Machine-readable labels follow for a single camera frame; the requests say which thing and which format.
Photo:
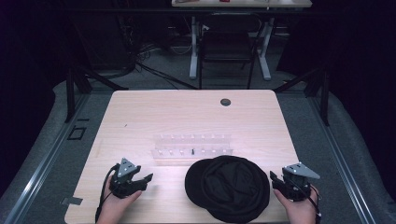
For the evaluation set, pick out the person's right hand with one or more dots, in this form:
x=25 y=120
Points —
x=297 y=211

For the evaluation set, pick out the aluminium floor rail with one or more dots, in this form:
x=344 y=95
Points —
x=339 y=155
x=46 y=161

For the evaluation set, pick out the black cloth hat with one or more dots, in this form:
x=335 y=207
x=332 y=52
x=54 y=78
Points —
x=227 y=189

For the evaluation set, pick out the round grey table grommet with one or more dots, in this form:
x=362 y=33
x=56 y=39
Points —
x=225 y=102

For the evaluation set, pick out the white-legged background desk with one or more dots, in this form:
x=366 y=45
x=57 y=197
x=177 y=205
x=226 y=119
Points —
x=243 y=3

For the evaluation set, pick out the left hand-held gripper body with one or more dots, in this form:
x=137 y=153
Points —
x=124 y=182

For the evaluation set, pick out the grey tape patch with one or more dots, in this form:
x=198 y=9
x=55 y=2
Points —
x=71 y=201

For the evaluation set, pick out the clear acrylic rack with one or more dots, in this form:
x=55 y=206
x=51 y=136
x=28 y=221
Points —
x=191 y=146

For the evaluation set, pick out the black metal stand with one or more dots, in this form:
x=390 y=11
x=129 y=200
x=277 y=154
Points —
x=320 y=90
x=77 y=84

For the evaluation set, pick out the black chair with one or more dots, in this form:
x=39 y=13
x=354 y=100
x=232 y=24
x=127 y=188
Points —
x=229 y=40

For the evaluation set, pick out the person's left hand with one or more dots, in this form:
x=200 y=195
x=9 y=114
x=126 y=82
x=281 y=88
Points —
x=116 y=207

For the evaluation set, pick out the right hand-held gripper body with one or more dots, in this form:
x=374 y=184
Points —
x=295 y=183

